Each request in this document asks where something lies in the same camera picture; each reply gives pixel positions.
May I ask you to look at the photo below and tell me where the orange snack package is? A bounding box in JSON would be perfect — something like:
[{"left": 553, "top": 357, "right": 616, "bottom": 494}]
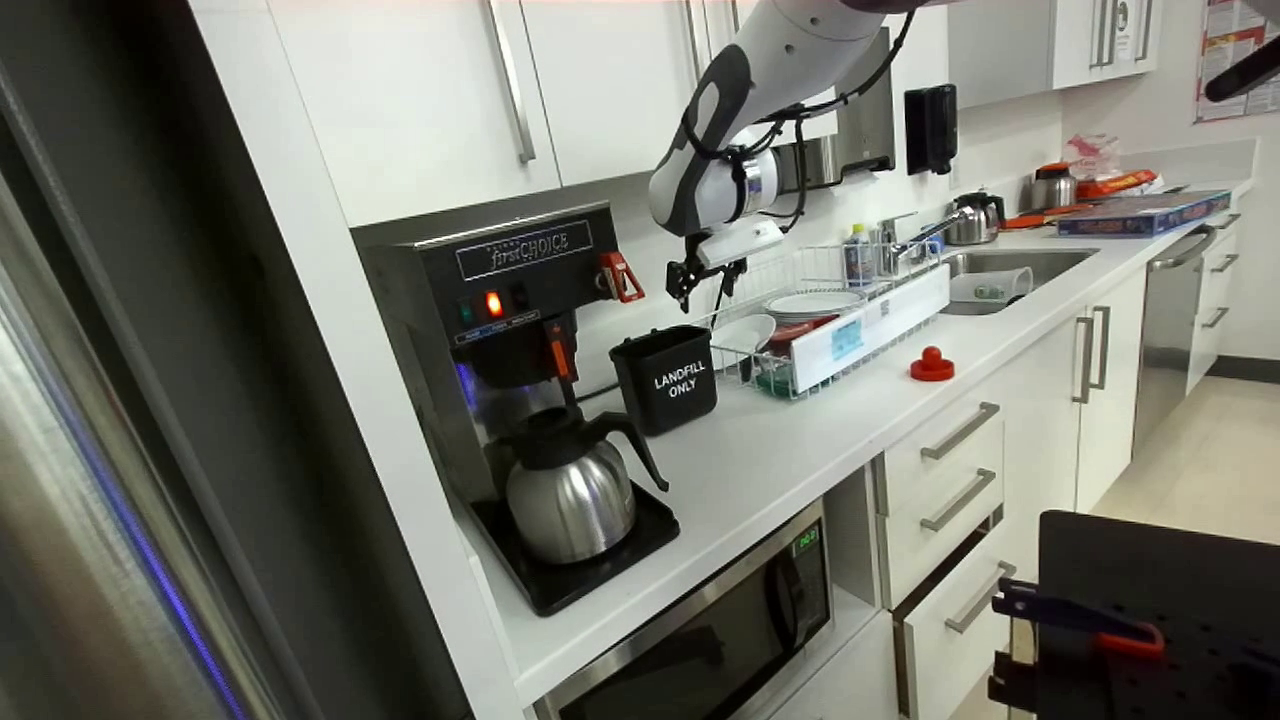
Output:
[{"left": 1073, "top": 165, "right": 1166, "bottom": 207}]

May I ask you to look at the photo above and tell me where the clear plastic bag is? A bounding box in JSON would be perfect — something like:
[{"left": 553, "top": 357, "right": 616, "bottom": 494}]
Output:
[{"left": 1063, "top": 127, "right": 1128, "bottom": 177}]

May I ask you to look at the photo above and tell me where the plain white plate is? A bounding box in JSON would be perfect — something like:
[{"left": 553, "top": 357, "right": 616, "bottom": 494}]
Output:
[{"left": 707, "top": 309, "right": 780, "bottom": 362}]

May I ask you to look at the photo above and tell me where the white upper cabinet door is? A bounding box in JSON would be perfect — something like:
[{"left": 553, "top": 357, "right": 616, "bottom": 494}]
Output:
[
  {"left": 266, "top": 0, "right": 566, "bottom": 226},
  {"left": 515, "top": 0, "right": 713, "bottom": 188}
]

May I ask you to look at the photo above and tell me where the small yellow capped bottle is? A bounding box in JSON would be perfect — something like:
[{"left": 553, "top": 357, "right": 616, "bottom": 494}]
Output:
[{"left": 842, "top": 219, "right": 874, "bottom": 291}]

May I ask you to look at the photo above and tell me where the glass container green lid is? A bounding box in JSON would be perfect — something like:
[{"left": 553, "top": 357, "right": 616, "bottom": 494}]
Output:
[{"left": 752, "top": 350, "right": 802, "bottom": 399}]

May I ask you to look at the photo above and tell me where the built-in black steel microwave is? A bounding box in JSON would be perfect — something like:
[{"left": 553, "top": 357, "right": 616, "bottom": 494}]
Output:
[{"left": 531, "top": 494, "right": 842, "bottom": 720}]

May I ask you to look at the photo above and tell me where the steel paper towel dispenser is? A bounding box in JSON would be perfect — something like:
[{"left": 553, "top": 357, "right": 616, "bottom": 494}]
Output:
[{"left": 773, "top": 75, "right": 901, "bottom": 191}]

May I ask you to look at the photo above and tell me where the white wire dish rack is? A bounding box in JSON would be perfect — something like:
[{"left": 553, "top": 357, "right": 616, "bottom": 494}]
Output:
[{"left": 713, "top": 260, "right": 961, "bottom": 399}]

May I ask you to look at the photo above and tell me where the black perforated table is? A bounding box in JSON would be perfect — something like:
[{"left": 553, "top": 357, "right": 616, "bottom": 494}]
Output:
[{"left": 988, "top": 509, "right": 1280, "bottom": 720}]

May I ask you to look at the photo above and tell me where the orange box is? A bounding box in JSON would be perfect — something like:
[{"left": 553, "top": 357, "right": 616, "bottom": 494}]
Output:
[{"left": 760, "top": 316, "right": 811, "bottom": 350}]

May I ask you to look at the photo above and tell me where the flat blue box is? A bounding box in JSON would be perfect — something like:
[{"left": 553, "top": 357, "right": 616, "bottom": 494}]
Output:
[{"left": 1058, "top": 184, "right": 1237, "bottom": 243}]

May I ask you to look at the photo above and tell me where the steel kettle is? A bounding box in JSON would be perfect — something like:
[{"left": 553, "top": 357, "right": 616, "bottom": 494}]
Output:
[{"left": 949, "top": 188, "right": 1008, "bottom": 248}]

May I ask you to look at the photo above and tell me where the small white drawer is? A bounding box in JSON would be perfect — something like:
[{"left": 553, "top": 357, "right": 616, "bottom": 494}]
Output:
[
  {"left": 1195, "top": 243, "right": 1251, "bottom": 302},
  {"left": 1190, "top": 283, "right": 1248, "bottom": 394},
  {"left": 1206, "top": 207, "right": 1251, "bottom": 255}
]

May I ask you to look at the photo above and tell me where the black cylindrical object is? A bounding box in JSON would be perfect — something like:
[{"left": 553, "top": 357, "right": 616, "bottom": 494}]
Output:
[{"left": 1206, "top": 34, "right": 1280, "bottom": 106}]

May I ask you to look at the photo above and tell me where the red round knob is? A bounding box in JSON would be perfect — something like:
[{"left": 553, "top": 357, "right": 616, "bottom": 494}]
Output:
[{"left": 909, "top": 342, "right": 961, "bottom": 387}]

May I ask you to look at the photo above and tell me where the stainless steel dishwasher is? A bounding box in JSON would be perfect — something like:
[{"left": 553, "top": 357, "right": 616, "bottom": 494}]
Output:
[{"left": 1132, "top": 224, "right": 1219, "bottom": 451}]

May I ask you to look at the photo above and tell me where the wall poster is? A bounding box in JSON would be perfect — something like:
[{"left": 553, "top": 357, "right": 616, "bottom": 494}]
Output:
[{"left": 1191, "top": 0, "right": 1280, "bottom": 127}]

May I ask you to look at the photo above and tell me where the steel kitchen sink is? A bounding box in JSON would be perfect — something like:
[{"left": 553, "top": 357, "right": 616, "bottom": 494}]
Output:
[{"left": 939, "top": 241, "right": 1103, "bottom": 319}]

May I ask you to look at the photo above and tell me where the white long box blue label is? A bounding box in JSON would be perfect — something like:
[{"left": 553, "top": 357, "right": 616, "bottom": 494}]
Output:
[{"left": 785, "top": 260, "right": 961, "bottom": 399}]

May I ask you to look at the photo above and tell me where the white plate dotted rim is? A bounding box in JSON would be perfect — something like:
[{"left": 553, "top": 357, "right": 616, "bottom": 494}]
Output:
[{"left": 765, "top": 283, "right": 874, "bottom": 322}]

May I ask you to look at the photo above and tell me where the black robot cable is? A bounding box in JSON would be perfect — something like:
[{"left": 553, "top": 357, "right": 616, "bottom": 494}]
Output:
[{"left": 724, "top": 5, "right": 927, "bottom": 236}]

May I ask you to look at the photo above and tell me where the stainless steel refrigerator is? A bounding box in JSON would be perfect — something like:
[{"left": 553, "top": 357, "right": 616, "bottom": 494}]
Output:
[{"left": 0, "top": 0, "right": 475, "bottom": 720}]

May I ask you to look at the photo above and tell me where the white drawer steel handle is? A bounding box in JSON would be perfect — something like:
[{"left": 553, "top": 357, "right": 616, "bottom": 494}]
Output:
[
  {"left": 887, "top": 513, "right": 1025, "bottom": 720},
  {"left": 882, "top": 456, "right": 1011, "bottom": 610},
  {"left": 874, "top": 387, "right": 1008, "bottom": 535}
]

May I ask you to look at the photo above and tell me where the chrome faucet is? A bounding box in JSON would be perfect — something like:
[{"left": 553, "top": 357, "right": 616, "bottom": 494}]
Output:
[{"left": 886, "top": 216, "right": 967, "bottom": 270}]

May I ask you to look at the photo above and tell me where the orange handled utensil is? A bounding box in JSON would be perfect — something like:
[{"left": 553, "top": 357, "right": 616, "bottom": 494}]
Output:
[{"left": 998, "top": 203, "right": 1073, "bottom": 231}]

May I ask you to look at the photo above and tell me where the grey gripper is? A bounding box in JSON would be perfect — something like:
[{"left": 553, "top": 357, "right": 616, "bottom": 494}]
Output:
[{"left": 665, "top": 210, "right": 794, "bottom": 335}]

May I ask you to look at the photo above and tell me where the black coffee maker machine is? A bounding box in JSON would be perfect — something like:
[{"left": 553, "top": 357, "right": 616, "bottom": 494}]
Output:
[{"left": 350, "top": 195, "right": 689, "bottom": 619}]

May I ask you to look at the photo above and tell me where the black wall dispenser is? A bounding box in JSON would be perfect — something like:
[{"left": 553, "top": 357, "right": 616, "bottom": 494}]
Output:
[{"left": 904, "top": 80, "right": 961, "bottom": 181}]

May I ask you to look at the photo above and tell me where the white corner cabinet door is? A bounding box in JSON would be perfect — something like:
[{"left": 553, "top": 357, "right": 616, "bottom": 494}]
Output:
[
  {"left": 1116, "top": 0, "right": 1166, "bottom": 80},
  {"left": 1052, "top": 0, "right": 1126, "bottom": 92}
]

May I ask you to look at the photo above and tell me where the steel coffee carafe black handle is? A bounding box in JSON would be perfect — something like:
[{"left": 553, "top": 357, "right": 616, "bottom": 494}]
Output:
[{"left": 491, "top": 405, "right": 672, "bottom": 566}]

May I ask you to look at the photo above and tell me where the black landfill only bin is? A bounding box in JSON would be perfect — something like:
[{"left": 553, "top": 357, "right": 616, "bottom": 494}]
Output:
[{"left": 608, "top": 319, "right": 724, "bottom": 439}]

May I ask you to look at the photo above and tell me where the white lower cabinet door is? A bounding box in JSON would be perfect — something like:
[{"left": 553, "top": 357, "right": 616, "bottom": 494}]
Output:
[
  {"left": 998, "top": 309, "right": 1095, "bottom": 535},
  {"left": 1087, "top": 269, "right": 1154, "bottom": 516}
]

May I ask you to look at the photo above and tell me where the black clamp red handle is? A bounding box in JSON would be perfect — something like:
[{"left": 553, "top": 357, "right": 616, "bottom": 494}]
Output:
[{"left": 988, "top": 576, "right": 1174, "bottom": 669}]

